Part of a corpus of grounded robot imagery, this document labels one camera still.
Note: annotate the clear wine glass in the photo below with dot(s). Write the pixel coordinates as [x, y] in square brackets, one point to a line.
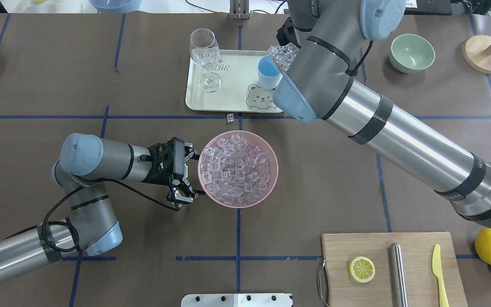
[205, 53]

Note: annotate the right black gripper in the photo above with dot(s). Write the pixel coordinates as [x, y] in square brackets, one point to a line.
[287, 33]

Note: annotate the aluminium frame post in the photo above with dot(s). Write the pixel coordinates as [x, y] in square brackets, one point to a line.
[239, 9]

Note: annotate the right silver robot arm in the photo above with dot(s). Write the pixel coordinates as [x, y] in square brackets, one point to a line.
[318, 85]

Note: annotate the lemon half slice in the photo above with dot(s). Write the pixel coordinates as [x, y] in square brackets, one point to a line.
[361, 269]

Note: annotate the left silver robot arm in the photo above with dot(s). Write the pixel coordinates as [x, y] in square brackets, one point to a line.
[84, 219]

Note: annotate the wooden cutting board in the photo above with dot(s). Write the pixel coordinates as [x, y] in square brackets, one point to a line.
[416, 251]

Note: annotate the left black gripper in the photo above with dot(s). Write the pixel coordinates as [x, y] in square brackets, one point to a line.
[159, 176]

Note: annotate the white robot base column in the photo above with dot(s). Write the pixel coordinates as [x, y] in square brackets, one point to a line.
[238, 300]

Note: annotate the blue plastic cup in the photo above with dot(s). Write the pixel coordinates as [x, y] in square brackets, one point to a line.
[269, 75]

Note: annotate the blue bowl on side table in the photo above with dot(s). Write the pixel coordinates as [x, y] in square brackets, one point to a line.
[116, 6]

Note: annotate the wooden cup stand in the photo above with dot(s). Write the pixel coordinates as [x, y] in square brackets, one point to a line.
[476, 51]

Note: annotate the steel rod muddler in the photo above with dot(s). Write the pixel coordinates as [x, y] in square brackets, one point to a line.
[399, 282]

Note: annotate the steel ice scoop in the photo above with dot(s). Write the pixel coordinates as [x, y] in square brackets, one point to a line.
[283, 56]

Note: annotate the cream bear serving tray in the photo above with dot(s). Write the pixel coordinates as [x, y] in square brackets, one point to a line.
[240, 90]

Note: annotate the yellow plastic knife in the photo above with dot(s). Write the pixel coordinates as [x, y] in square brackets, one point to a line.
[436, 268]

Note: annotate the green ceramic bowl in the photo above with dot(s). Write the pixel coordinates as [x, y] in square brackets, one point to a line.
[411, 54]

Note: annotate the pink bowl of ice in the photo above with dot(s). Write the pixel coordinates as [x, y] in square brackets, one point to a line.
[238, 169]

